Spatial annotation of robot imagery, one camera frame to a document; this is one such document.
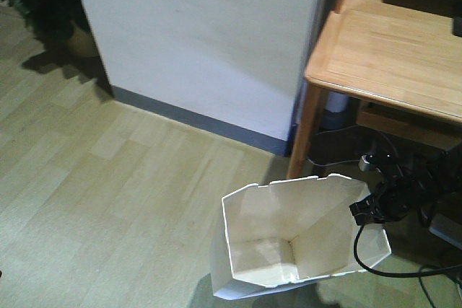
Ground grey cable under desk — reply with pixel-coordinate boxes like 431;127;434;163
305;126;398;168

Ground black monitor stand base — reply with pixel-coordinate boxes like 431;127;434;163
452;16;462;38

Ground white plastic trash bin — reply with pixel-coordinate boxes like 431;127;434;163
210;173;391;300

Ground wooden desk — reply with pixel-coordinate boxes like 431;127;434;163
287;0;461;178

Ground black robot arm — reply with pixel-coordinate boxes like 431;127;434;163
349;144;461;226

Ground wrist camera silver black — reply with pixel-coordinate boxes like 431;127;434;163
358;154;402;180

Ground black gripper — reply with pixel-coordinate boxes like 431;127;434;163
349;178;419;225

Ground potted green plant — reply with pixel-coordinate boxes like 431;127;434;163
2;0;99;58

